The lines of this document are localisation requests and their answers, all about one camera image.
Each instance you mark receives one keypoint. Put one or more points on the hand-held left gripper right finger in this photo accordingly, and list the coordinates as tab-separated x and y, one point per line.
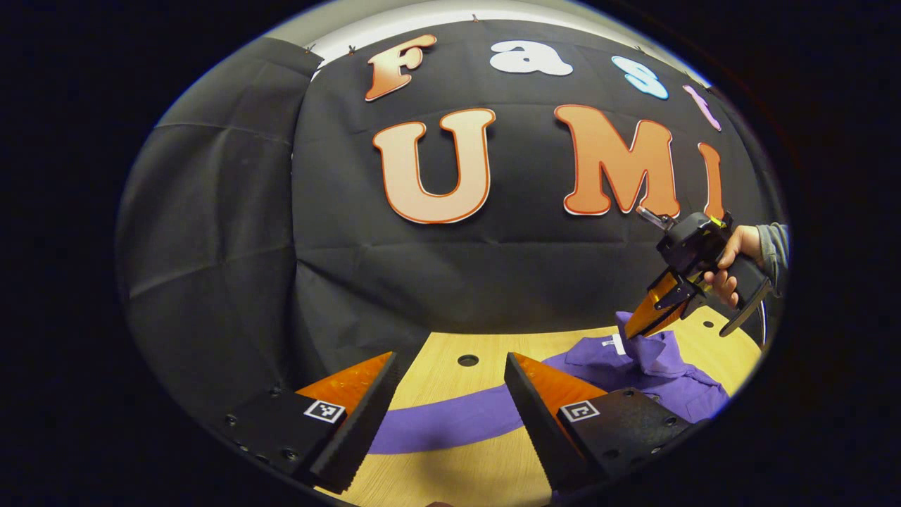
542	429

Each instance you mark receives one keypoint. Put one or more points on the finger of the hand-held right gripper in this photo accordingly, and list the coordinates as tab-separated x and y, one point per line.
665	320
646	306

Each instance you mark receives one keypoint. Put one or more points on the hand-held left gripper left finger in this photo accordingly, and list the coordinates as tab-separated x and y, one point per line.
359	422

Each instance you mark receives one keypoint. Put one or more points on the purple ribbed shirt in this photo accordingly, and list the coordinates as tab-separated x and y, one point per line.
654	359

